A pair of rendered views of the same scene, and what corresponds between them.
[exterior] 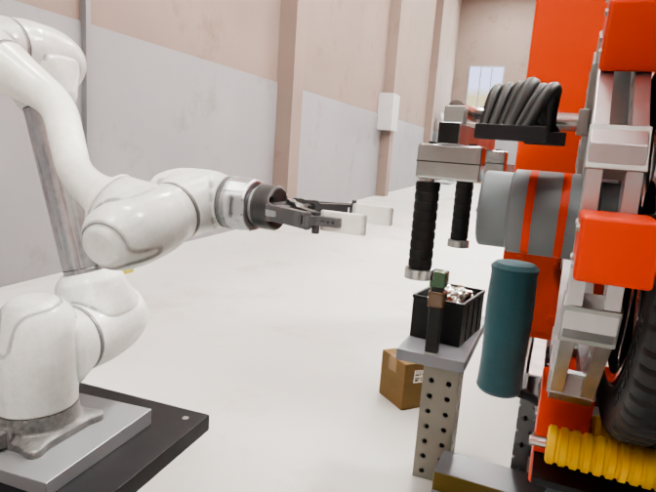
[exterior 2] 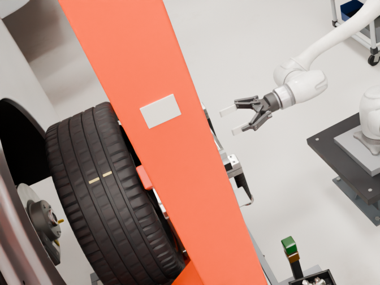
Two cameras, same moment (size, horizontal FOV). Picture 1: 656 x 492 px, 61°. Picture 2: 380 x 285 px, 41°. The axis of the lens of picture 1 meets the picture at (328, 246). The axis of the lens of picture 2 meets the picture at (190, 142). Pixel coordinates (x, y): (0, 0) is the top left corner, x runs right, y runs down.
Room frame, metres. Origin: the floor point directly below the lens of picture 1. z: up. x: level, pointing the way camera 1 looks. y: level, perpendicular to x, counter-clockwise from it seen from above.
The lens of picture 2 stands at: (2.17, -0.88, 2.01)
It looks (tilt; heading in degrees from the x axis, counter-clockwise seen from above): 38 degrees down; 155
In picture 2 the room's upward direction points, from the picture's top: 22 degrees counter-clockwise
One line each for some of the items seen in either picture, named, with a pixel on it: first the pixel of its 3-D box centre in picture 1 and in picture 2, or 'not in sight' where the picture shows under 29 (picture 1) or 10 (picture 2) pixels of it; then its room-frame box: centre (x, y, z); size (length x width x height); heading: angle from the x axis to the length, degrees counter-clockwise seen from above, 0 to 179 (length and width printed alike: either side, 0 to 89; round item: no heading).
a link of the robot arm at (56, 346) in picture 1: (38, 348); (379, 110); (1.05, 0.57, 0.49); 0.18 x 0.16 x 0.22; 164
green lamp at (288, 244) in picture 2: (439, 278); (289, 245); (1.30, -0.27, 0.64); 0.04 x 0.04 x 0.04; 68
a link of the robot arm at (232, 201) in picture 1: (244, 204); (282, 97); (0.94, 0.15, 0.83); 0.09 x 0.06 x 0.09; 158
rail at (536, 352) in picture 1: (547, 305); not in sight; (2.49, -1.03, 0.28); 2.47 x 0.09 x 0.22; 158
